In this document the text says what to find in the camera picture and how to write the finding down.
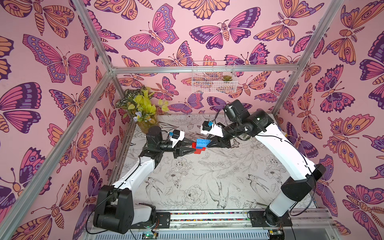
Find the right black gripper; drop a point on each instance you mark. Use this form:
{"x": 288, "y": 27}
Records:
{"x": 217, "y": 139}

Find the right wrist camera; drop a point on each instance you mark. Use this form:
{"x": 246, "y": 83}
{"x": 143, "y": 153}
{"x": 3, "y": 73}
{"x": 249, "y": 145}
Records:
{"x": 210, "y": 128}

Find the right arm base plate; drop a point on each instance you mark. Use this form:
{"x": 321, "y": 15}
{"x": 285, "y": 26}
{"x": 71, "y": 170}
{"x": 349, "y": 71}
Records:
{"x": 260, "y": 218}

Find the white wire basket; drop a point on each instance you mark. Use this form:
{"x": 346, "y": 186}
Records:
{"x": 207, "y": 77}

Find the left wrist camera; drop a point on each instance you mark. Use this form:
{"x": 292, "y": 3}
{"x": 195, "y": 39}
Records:
{"x": 176, "y": 136}

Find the long red lego brick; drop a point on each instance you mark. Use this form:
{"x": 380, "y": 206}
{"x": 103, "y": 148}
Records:
{"x": 197, "y": 151}

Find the small succulent in basket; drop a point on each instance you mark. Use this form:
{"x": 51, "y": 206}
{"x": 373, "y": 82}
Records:
{"x": 227, "y": 78}

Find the long blue lego brick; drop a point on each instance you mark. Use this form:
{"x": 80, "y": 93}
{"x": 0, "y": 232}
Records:
{"x": 202, "y": 143}

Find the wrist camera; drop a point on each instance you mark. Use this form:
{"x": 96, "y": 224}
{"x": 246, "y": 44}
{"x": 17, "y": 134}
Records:
{"x": 210, "y": 128}
{"x": 176, "y": 136}

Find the potted green plant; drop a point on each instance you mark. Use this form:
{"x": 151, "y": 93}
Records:
{"x": 138, "y": 105}

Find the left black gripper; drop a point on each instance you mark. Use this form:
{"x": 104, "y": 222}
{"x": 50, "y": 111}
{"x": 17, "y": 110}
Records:
{"x": 181, "y": 152}

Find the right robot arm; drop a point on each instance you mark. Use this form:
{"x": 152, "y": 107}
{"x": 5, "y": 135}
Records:
{"x": 304, "y": 174}

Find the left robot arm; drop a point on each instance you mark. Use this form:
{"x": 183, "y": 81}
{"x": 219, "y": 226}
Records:
{"x": 115, "y": 210}

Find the aluminium rail with beads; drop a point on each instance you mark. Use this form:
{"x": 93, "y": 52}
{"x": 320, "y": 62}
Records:
{"x": 312, "y": 218}

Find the white vented cable duct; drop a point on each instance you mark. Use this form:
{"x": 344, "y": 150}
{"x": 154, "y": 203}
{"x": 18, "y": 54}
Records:
{"x": 188, "y": 235}

